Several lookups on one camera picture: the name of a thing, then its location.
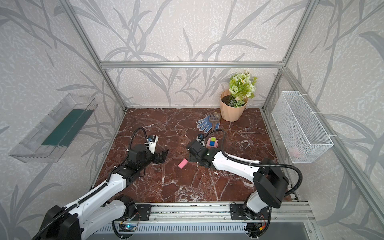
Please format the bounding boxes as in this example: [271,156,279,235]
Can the pink block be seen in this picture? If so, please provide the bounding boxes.
[206,137,218,149]
[178,159,189,169]

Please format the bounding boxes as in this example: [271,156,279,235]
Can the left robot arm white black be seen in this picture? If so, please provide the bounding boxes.
[33,135,168,240]

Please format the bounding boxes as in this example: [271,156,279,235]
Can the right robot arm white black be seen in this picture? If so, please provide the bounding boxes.
[186,129,303,220]

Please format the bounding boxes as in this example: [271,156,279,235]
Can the blue dotted work glove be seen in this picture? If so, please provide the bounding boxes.
[196,116,220,133]

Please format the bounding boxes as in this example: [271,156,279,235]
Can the grey slotted scoop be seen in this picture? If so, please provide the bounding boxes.
[209,112,221,130]

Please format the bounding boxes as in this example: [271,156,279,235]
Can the beige flower pot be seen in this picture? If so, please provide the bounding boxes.
[220,90,248,122]

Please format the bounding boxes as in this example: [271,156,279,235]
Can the green circuit board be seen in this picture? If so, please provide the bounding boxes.
[119,224,137,232]

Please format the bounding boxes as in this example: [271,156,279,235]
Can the green artificial plant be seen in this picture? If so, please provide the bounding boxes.
[229,71,258,108]

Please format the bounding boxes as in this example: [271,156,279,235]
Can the clear plastic tray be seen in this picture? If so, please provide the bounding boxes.
[9,94,98,163]

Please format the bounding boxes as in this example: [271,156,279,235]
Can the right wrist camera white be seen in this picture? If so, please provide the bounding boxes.
[197,134,204,141]

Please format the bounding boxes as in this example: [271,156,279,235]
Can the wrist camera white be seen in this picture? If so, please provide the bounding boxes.
[197,134,204,141]
[146,135,159,155]

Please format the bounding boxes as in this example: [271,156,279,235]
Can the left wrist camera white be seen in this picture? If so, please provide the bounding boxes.
[146,135,159,155]

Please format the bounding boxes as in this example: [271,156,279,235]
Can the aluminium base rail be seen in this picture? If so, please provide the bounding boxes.
[62,201,316,224]

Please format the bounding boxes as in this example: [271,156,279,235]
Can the white wire basket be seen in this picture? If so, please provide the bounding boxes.
[272,91,334,164]

